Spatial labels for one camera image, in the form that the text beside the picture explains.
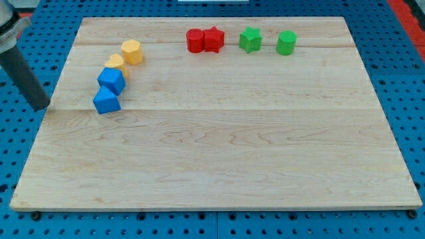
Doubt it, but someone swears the red star block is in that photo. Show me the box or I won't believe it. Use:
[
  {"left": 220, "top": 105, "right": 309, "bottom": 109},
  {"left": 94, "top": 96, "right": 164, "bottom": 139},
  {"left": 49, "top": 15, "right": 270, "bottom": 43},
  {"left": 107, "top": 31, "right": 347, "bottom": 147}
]
[{"left": 203, "top": 26, "right": 224, "bottom": 53}]

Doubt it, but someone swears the red cylinder block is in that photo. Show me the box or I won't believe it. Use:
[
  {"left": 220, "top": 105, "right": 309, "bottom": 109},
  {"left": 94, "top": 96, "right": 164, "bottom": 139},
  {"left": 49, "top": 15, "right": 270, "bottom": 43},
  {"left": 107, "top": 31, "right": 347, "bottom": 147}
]
[{"left": 186, "top": 29, "right": 205, "bottom": 53}]

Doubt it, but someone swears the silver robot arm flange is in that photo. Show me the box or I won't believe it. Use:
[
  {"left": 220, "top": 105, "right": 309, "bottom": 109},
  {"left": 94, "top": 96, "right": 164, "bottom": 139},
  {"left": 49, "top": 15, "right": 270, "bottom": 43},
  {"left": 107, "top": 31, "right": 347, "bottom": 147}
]
[{"left": 1, "top": 0, "right": 32, "bottom": 54}]

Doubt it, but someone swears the yellow hexagon block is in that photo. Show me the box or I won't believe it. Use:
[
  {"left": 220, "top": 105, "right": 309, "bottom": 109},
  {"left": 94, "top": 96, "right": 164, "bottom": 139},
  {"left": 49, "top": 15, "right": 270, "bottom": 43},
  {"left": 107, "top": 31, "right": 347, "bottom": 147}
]
[{"left": 121, "top": 39, "right": 143, "bottom": 65}]

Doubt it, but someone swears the wooden board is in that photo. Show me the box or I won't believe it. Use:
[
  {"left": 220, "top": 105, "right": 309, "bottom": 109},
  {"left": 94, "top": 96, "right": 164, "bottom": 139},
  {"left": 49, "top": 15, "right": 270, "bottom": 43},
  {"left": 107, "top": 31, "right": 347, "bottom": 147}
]
[{"left": 10, "top": 17, "right": 422, "bottom": 212}]

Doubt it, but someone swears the green star block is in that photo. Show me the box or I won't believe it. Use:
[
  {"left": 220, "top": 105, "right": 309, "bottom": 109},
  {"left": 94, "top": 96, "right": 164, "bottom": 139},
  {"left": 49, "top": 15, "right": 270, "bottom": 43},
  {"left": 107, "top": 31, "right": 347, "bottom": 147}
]
[{"left": 239, "top": 27, "right": 262, "bottom": 54}]

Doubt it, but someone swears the green cylinder block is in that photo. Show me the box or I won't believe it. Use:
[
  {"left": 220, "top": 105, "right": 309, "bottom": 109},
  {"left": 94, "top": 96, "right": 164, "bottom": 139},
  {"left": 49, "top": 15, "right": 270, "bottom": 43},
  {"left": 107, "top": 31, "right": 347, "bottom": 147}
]
[{"left": 276, "top": 31, "right": 298, "bottom": 56}]

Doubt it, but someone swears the blue triangular block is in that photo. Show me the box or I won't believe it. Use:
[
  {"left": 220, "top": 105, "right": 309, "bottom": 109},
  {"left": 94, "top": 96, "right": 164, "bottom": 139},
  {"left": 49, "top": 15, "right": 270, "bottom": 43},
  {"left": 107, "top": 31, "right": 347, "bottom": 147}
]
[{"left": 92, "top": 86, "right": 121, "bottom": 114}]

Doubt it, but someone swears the blue cube block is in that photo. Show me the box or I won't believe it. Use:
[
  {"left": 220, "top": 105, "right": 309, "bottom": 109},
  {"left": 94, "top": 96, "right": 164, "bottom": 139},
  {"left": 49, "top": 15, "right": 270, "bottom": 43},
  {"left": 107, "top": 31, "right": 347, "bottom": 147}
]
[{"left": 97, "top": 68, "right": 126, "bottom": 96}]

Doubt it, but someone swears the yellow heart block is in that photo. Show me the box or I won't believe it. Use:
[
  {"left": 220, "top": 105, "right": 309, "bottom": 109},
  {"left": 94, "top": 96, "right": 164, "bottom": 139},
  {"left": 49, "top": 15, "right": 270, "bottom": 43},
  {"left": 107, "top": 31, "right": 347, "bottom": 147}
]
[{"left": 104, "top": 54, "right": 128, "bottom": 78}]

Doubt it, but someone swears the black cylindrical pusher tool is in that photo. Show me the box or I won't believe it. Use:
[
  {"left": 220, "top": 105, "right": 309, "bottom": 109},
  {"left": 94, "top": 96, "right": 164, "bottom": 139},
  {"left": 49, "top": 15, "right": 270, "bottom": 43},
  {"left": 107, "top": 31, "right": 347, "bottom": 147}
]
[{"left": 1, "top": 46, "right": 50, "bottom": 111}]

